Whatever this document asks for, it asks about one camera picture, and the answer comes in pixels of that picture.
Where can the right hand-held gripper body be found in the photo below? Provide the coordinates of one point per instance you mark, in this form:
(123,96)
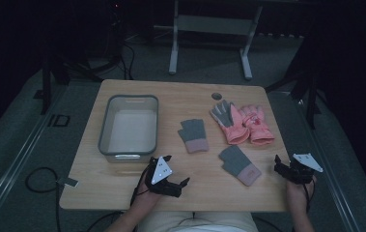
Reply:
(303,167)

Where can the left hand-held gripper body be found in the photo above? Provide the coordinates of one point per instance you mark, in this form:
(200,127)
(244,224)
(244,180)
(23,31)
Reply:
(161,170)

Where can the grey knit glove pink cuff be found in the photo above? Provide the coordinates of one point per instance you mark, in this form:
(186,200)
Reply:
(237,162)
(193,132)

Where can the pink ski glove cartoon print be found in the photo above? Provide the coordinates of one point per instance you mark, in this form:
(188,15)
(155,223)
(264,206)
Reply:
(261,132)

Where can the clear plastic bin grey rim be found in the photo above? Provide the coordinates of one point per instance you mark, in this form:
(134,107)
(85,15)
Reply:
(132,129)

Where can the pink ski glove grey palm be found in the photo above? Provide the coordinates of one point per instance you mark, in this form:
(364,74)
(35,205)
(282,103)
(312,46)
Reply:
(235,129)

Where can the person's right hand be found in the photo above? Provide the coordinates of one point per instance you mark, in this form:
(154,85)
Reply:
(298,196)

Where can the person's left hand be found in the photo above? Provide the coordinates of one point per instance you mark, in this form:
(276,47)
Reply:
(143,199)

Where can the person's beige trousers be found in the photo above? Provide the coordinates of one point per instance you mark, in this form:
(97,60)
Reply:
(196,222)

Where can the black metal stand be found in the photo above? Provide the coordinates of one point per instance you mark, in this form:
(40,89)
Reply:
(46,87)
(311,103)

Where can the grey round table grommet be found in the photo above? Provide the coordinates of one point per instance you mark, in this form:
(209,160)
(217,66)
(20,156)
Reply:
(217,96)

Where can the grey table edge clamp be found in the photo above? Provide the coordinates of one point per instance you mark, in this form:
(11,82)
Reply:
(68,182)

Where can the aluminium floor rail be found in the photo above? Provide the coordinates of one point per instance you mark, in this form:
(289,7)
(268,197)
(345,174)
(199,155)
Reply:
(16,167)
(328,180)

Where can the white metal stand frame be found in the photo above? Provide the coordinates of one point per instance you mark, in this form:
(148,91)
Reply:
(214,24)

